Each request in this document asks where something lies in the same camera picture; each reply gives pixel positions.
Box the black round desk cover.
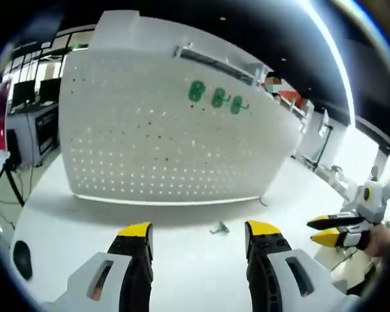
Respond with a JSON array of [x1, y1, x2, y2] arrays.
[[12, 239, 33, 281]]

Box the grey wall shelf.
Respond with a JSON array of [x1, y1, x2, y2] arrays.
[[173, 43, 271, 86]]

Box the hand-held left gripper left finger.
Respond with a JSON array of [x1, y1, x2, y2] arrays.
[[57, 221, 155, 312]]

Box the green hook assembly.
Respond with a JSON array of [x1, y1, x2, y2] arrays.
[[210, 88, 231, 110], [188, 80, 206, 102], [229, 95, 250, 115]]

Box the black floor stand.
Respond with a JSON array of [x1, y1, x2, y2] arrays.
[[0, 129, 26, 209]]

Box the black tripod stand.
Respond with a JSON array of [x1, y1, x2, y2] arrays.
[[311, 124, 335, 170]]

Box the black computer monitor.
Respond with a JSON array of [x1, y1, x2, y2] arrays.
[[39, 79, 62, 104], [12, 81, 37, 105]]

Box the grey equipment cabinet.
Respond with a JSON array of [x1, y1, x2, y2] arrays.
[[27, 103, 60, 161]]

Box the loose metal hook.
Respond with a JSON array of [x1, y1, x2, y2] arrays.
[[209, 220, 230, 235]]

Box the white perforated mounting plate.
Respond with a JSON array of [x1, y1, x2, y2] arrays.
[[58, 48, 300, 207]]

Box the person's right hand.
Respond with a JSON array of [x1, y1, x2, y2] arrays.
[[366, 224, 390, 258]]

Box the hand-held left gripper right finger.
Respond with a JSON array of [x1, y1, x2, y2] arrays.
[[244, 220, 352, 312]]

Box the ceiling light strip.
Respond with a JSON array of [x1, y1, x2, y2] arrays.
[[307, 0, 357, 124]]

